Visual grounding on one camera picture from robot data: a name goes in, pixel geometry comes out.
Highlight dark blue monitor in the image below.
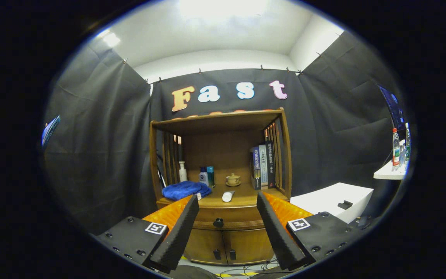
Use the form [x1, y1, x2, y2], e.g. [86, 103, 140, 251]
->
[41, 115, 61, 148]
[378, 84, 405, 130]

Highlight wooden cabinet door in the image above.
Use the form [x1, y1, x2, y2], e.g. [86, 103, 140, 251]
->
[223, 228, 274, 265]
[184, 229, 227, 265]

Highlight floor cables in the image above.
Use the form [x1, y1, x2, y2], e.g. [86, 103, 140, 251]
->
[215, 262, 285, 277]

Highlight blue towel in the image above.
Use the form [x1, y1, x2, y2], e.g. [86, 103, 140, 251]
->
[162, 181, 212, 201]

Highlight wooden cabinet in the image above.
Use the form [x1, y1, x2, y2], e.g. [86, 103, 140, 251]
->
[149, 108, 292, 266]

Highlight wooden drawer with black knob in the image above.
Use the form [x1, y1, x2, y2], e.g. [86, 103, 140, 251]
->
[191, 207, 267, 231]

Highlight green label water bottle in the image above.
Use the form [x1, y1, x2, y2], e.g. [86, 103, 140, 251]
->
[404, 123, 412, 163]

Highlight large ceiling light panel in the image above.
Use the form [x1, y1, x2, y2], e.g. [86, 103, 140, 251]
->
[178, 0, 270, 16]

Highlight book with pale spine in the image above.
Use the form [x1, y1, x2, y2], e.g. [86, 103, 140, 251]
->
[259, 144, 268, 189]

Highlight white printer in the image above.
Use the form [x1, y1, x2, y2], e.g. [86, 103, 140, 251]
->
[290, 182, 374, 224]

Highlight wooden countertop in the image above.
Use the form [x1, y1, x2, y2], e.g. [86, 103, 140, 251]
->
[156, 182, 288, 210]

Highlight small ceiling light panel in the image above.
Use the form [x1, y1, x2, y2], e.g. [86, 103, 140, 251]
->
[98, 29, 121, 48]

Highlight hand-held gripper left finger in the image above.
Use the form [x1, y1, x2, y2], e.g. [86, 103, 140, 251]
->
[91, 194, 200, 274]

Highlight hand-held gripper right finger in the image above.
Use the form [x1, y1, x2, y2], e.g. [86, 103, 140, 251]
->
[256, 191, 363, 271]

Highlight white side shelf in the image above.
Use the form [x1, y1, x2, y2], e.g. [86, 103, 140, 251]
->
[373, 161, 406, 180]

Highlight book with blue spine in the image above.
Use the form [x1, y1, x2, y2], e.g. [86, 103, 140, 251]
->
[250, 146, 262, 190]

